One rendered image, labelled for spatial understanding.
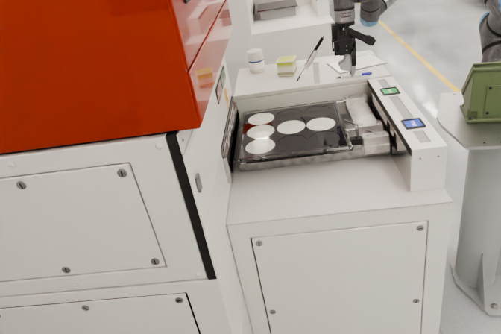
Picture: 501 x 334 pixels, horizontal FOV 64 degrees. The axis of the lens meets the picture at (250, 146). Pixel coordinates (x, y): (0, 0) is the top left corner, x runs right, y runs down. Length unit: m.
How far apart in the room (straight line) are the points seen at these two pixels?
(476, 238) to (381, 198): 0.79
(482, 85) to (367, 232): 0.67
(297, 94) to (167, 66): 0.94
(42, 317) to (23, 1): 0.82
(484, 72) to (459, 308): 1.01
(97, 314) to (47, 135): 0.53
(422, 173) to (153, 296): 0.79
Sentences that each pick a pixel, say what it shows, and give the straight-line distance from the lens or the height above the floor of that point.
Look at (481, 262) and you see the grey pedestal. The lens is 1.99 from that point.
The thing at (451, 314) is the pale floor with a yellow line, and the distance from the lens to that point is 2.02.
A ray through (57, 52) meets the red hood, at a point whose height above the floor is 1.41.
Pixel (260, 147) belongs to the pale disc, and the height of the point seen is 0.90.
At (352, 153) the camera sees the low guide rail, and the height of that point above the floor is 0.84.
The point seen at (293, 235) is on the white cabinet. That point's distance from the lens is 1.20.
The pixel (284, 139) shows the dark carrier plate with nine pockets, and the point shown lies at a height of 0.90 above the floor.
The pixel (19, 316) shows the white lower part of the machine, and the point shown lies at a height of 0.75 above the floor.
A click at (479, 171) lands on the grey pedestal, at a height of 0.61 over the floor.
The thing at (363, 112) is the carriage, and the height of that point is 0.88.
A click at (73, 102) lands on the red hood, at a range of 0.84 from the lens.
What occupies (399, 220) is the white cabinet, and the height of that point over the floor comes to 0.77.
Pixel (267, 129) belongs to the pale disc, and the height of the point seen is 0.90.
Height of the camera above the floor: 1.55
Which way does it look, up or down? 29 degrees down
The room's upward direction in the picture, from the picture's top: 10 degrees counter-clockwise
